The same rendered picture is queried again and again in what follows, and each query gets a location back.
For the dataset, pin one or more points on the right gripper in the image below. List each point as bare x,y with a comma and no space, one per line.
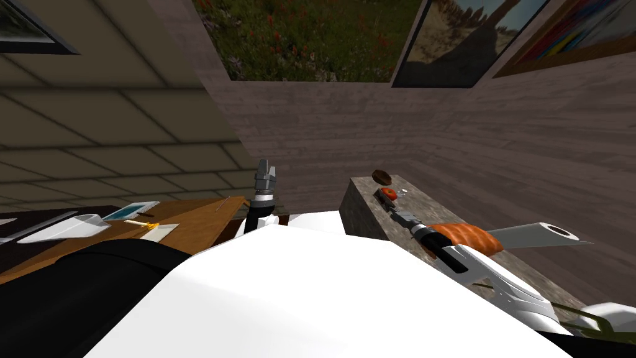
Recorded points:
404,219

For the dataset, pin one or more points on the black framed picture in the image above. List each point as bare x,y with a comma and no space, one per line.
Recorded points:
25,25

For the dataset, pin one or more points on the orange salmon piece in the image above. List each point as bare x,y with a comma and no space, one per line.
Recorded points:
467,237

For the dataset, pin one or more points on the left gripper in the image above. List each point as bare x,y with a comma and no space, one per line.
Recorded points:
265,182

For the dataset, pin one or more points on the colourful wood framed picture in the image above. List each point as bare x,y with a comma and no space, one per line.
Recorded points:
571,35

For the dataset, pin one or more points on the brown wooden desk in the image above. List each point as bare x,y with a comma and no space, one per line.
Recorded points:
198,223

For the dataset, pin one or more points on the brown potato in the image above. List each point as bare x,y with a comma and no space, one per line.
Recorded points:
381,175

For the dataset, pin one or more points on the flower meadow picture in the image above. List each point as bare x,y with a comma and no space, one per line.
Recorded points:
308,40

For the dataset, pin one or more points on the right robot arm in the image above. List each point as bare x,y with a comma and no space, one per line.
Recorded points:
497,283

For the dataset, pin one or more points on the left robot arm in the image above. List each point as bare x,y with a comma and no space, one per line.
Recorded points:
74,298

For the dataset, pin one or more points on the dark framed landscape picture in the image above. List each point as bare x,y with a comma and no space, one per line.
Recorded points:
462,49

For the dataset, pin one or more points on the red tomato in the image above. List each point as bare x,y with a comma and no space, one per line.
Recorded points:
390,193

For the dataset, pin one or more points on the white paper towel roll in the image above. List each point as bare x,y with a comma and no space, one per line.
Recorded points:
539,233

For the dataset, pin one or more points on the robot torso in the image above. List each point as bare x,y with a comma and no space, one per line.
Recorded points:
308,298

